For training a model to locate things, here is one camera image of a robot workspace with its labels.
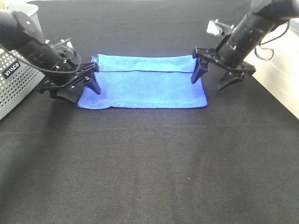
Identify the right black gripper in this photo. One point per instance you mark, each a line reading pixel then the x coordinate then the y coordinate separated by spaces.
pixel 226 55

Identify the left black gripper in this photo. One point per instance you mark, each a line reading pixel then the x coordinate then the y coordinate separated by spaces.
pixel 64 79

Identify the blue microfiber towel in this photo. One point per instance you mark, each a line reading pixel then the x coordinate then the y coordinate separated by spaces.
pixel 144 82

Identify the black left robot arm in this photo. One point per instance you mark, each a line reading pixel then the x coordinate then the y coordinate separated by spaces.
pixel 22 35

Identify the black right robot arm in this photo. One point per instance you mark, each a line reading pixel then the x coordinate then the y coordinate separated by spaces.
pixel 238 41

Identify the white plastic storage basket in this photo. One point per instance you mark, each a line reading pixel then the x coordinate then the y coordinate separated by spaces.
pixel 280 74

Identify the grey perforated laundry basket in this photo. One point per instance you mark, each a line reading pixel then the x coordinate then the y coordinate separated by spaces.
pixel 17 79

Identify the black fabric table cover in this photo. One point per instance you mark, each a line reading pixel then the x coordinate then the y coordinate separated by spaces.
pixel 234 162

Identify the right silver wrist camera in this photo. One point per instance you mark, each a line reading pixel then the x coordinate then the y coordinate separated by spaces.
pixel 213 28

